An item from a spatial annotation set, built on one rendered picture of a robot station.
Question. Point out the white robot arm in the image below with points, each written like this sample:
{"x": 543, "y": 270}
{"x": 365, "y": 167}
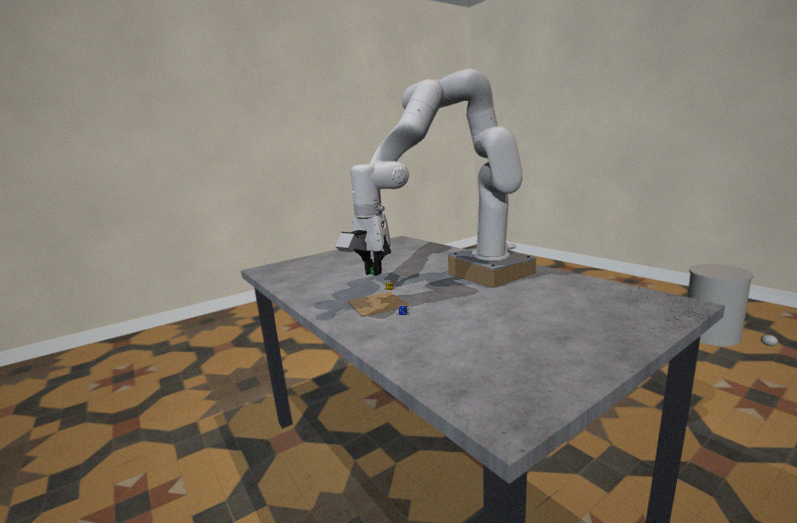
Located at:
{"x": 421, "y": 103}

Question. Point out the tan square mat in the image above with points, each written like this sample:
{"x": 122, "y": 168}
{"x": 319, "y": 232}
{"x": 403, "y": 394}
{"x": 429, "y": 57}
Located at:
{"x": 376, "y": 303}

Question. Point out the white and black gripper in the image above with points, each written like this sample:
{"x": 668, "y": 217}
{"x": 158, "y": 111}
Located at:
{"x": 374, "y": 240}

